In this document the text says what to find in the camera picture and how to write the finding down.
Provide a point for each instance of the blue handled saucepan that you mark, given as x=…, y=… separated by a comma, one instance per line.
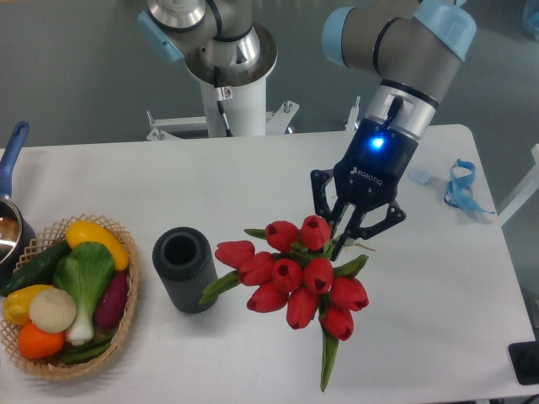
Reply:
x=16, y=232

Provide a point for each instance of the dark grey ribbed vase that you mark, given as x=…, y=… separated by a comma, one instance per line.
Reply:
x=183, y=261

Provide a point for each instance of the black device at edge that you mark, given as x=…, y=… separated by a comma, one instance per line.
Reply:
x=524, y=358

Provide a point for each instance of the woven wicker basket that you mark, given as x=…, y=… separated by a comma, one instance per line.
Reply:
x=54, y=368

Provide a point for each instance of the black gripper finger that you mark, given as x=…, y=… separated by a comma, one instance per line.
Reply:
x=354, y=230
x=320, y=179

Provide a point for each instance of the purple sweet potato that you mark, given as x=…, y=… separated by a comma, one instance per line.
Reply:
x=111, y=307

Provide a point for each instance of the white frame at right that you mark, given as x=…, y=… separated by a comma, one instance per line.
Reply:
x=521, y=192

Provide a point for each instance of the blue object top corner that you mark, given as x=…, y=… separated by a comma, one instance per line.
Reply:
x=530, y=15

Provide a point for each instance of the crumpled blue ribbon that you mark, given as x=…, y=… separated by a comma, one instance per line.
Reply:
x=459, y=189

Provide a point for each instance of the dark green cucumber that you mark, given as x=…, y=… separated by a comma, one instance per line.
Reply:
x=39, y=270

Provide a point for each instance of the green bok choy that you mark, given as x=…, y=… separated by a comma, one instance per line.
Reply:
x=85, y=274

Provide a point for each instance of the yellow squash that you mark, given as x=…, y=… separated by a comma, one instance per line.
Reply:
x=87, y=231

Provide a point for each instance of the orange fruit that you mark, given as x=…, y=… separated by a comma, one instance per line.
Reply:
x=33, y=343

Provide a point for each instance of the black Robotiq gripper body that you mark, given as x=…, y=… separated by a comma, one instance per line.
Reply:
x=375, y=159

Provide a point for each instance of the small pale blue cap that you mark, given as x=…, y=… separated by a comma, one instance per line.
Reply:
x=419, y=176

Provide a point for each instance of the red tulip bouquet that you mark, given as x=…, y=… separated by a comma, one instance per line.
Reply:
x=297, y=274

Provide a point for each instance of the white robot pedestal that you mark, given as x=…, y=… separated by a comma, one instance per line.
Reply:
x=229, y=111

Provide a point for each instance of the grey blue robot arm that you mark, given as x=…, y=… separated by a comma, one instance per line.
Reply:
x=415, y=48

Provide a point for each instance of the yellow bell pepper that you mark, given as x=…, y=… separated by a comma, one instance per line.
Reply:
x=16, y=305

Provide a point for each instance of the green bean pods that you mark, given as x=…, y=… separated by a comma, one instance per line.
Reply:
x=86, y=352

